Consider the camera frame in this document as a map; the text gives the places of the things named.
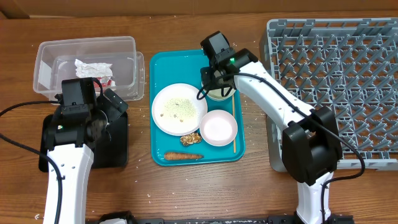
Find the wooden chopstick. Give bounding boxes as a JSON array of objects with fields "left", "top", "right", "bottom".
[{"left": 231, "top": 95, "right": 238, "bottom": 153}]

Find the carrot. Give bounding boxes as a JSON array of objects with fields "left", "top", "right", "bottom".
[{"left": 164, "top": 152, "right": 204, "bottom": 161}]

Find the black tray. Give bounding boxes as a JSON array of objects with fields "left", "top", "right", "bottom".
[{"left": 38, "top": 112, "right": 129, "bottom": 172}]

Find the large white plate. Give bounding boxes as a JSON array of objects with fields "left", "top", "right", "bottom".
[{"left": 151, "top": 83, "right": 208, "bottom": 136}]

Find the brown food scrap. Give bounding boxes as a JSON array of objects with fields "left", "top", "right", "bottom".
[{"left": 180, "top": 132, "right": 202, "bottom": 146}]

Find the small white plate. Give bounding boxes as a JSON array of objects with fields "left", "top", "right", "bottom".
[{"left": 199, "top": 110, "right": 233, "bottom": 147}]

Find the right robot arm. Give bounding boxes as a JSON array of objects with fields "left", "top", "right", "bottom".
[{"left": 197, "top": 31, "right": 342, "bottom": 223}]

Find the teal serving tray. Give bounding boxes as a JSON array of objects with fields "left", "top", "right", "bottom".
[{"left": 150, "top": 49, "right": 246, "bottom": 166}]

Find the red snack wrapper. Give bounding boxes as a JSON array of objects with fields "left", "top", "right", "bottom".
[{"left": 98, "top": 77, "right": 114, "bottom": 87}]

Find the clear plastic bin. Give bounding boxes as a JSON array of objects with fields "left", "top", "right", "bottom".
[{"left": 33, "top": 36, "right": 146, "bottom": 101}]

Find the white bowl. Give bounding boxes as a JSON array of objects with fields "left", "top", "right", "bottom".
[{"left": 207, "top": 88, "right": 236, "bottom": 101}]

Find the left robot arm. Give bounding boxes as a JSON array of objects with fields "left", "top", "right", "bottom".
[{"left": 39, "top": 78, "right": 128, "bottom": 223}]

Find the white printed paper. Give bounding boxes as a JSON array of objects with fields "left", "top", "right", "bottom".
[{"left": 75, "top": 59, "right": 113, "bottom": 78}]

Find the grey dishwasher rack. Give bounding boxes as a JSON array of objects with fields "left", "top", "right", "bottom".
[{"left": 261, "top": 18, "right": 397, "bottom": 171}]

